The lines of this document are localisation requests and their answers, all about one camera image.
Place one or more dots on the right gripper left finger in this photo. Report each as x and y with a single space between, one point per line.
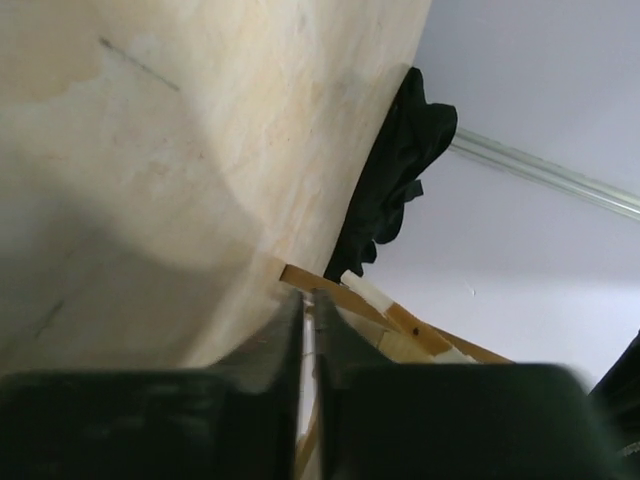
234 419

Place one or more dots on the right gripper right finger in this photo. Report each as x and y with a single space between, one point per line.
379 419

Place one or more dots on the wooden pet bed frame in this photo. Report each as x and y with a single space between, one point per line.
375 329

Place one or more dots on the bear print white cushion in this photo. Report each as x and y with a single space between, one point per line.
441 350

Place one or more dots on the black cloth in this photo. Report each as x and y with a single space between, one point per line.
414 134

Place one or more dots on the left aluminium corner rail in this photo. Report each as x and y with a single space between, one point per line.
491 153

